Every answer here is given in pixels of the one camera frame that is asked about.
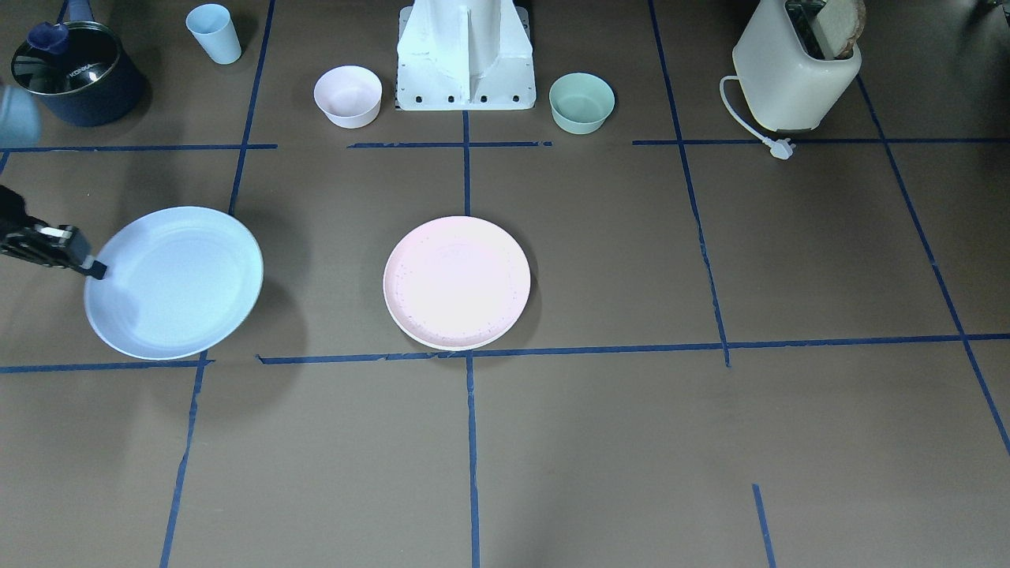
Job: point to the cream toaster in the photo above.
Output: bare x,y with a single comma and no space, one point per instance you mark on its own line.
788,84

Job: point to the pink plate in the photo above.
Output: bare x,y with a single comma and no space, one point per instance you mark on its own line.
456,283

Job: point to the pink bowl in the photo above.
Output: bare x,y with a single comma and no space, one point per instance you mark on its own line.
350,96

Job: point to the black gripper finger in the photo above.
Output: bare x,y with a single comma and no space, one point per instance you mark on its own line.
91,267

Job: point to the blue plate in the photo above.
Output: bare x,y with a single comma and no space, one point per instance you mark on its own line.
177,282

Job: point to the toast slice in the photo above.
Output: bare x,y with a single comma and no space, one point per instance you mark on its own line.
840,23

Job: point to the light blue cup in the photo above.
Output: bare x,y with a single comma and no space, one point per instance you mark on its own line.
212,26

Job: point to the dark blue pot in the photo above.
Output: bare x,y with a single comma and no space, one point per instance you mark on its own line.
79,69

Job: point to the green bowl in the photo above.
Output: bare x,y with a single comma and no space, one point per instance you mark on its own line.
581,102

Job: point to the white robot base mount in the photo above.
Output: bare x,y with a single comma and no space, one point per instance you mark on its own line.
465,55

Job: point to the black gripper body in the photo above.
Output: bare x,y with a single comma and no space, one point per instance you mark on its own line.
31,241

